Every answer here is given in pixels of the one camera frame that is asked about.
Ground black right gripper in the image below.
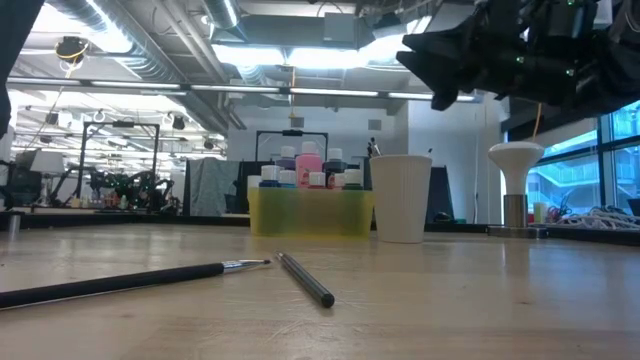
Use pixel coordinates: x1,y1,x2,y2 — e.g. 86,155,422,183
396,0,609,112

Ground large pink paint bottle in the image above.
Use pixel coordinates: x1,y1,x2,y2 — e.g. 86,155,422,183
295,141,324,189

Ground long black paintbrush white print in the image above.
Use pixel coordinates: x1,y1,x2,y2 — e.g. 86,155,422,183
0,258,273,311

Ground white mushroom table lamp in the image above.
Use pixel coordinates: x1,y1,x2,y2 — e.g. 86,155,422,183
487,141,550,240

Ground black triangular stand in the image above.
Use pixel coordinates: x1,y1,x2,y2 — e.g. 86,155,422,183
427,166,455,225

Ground white ribbed paper cup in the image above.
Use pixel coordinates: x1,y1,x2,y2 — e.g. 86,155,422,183
368,154,433,245

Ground bright ceiling light panel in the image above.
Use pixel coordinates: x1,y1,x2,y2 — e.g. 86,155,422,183
212,43,381,70

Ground yellow plastic bin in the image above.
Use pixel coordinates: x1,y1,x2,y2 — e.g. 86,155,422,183
248,187,375,239

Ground grey draped cloth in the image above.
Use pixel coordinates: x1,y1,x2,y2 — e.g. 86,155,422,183
185,157,241,217

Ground long ceiling light strip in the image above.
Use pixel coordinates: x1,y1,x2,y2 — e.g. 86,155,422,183
7,74,479,104

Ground distant black robot arms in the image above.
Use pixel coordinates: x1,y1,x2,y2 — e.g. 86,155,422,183
59,167,176,211

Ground yellow hanging power cord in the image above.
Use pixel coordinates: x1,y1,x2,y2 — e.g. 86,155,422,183
531,102,544,142

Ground black gantry frame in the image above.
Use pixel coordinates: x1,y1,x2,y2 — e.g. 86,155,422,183
81,121,161,201
254,128,331,166

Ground white lamp cable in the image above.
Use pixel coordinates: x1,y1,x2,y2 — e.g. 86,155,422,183
547,205,640,231

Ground round silver ventilation duct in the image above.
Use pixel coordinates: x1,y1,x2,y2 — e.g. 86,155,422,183
199,0,249,41

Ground black ceiling cord reel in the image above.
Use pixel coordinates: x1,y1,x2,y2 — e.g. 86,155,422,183
54,35,90,64

